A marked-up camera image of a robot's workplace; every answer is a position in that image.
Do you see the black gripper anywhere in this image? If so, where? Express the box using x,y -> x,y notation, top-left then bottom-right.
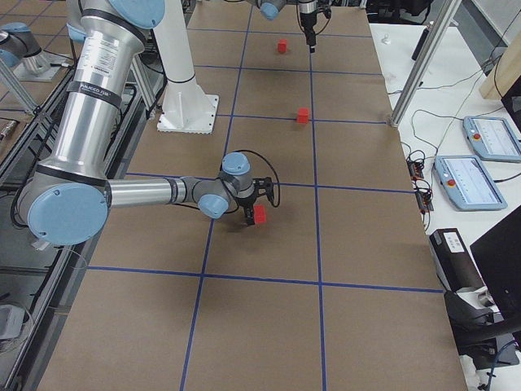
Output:
299,11 -> 317,54
236,189 -> 258,226

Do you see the red block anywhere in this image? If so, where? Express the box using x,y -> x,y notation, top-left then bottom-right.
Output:
277,38 -> 287,54
296,108 -> 310,124
253,204 -> 267,225

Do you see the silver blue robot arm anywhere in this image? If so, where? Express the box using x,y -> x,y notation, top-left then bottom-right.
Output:
17,1 -> 261,246
248,0 -> 319,54

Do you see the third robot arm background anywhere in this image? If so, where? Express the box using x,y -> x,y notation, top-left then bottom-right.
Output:
1,22 -> 61,82

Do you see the small circuit board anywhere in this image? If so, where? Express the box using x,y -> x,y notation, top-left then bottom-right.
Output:
406,159 -> 425,182

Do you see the far blue teach pendant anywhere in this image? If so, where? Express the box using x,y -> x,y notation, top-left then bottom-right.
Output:
463,116 -> 520,163

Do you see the blue teach pendant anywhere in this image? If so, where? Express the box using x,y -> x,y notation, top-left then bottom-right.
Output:
463,116 -> 520,163
434,155 -> 508,212

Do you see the black cardboard box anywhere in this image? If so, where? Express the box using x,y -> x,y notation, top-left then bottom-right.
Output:
429,228 -> 484,292

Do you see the near blue teach pendant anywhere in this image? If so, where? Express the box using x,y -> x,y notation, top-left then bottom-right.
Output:
434,155 -> 508,212

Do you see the black monitor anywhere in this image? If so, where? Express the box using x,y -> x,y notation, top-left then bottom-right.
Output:
471,207 -> 521,318

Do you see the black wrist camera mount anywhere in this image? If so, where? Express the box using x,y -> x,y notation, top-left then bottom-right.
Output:
253,177 -> 274,204

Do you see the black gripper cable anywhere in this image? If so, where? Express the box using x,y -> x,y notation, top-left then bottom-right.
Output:
227,149 -> 282,217

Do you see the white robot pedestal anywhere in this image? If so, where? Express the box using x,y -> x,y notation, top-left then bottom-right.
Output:
154,1 -> 219,134

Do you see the aluminium frame post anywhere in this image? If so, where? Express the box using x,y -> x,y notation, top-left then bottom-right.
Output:
389,0 -> 462,128

